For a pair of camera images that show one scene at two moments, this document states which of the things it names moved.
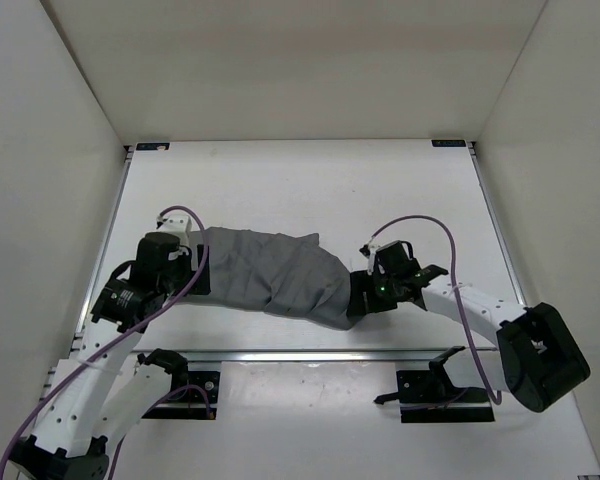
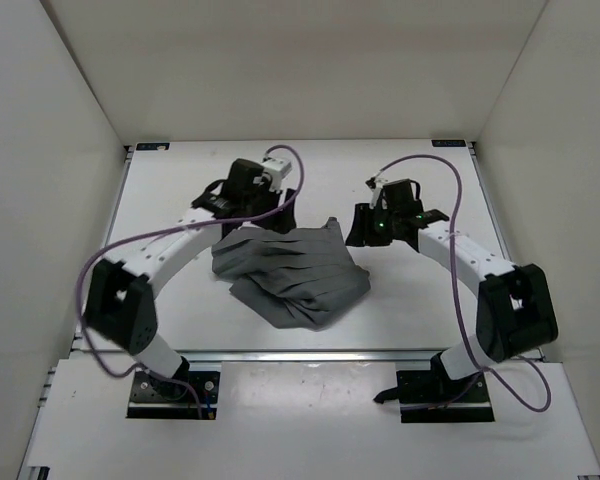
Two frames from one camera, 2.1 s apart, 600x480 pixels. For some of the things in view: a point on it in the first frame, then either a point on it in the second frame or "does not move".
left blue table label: x=152 y=146 does not move
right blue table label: x=448 y=143 does not move
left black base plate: x=210 y=380 does not move
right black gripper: x=361 y=282 → x=362 y=235
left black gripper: x=205 y=279 → x=284 y=219
